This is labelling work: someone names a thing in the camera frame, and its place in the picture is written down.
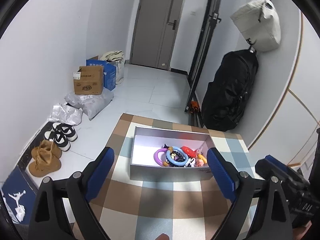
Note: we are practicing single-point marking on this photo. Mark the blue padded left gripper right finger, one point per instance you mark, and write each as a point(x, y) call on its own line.
point(224, 173)

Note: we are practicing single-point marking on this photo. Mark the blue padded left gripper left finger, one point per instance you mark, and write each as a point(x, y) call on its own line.
point(97, 171)

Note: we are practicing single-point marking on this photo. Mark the red hair accessory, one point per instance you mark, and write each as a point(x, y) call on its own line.
point(189, 152)

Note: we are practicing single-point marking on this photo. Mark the light blue bangle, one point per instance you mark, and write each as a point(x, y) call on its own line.
point(176, 157)

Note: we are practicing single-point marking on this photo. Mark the grey open jewelry box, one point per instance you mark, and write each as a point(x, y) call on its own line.
point(147, 141)

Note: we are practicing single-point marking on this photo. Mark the person's right hand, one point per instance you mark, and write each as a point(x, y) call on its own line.
point(162, 237)

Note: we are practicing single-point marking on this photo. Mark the red pink bunny charm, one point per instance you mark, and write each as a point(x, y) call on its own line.
point(199, 152)

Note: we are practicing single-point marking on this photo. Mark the black white sneaker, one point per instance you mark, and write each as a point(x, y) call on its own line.
point(66, 129)
point(59, 139)

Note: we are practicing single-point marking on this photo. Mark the tan suede boot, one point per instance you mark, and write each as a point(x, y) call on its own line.
point(50, 147)
point(45, 162)

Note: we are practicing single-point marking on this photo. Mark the purple bangle with bead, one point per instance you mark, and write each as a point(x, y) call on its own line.
point(160, 157)

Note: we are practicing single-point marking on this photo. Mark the grey plastic mailer bag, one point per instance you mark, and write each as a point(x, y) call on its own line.
point(91, 105)

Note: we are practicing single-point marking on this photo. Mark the silver plastic mailer bag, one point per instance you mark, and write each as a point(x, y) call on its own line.
point(66, 114)

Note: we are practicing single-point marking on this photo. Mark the orange black tool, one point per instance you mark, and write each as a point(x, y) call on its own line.
point(194, 107)

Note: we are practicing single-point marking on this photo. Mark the black backpack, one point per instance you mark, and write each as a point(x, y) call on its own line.
point(227, 95)

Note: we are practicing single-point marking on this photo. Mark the navy jordan shoe box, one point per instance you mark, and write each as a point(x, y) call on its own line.
point(19, 193)

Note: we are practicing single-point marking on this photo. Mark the brown cardboard box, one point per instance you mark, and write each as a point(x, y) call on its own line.
point(88, 80)

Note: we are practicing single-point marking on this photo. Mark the blue cardboard box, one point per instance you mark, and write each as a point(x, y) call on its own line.
point(109, 71)

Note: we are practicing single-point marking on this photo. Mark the cream fabric bag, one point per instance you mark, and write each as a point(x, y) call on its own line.
point(116, 58)

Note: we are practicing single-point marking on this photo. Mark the white canvas tote bag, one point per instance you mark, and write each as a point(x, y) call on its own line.
point(259, 24)

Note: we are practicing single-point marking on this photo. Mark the grey door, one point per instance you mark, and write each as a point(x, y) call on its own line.
point(155, 33)

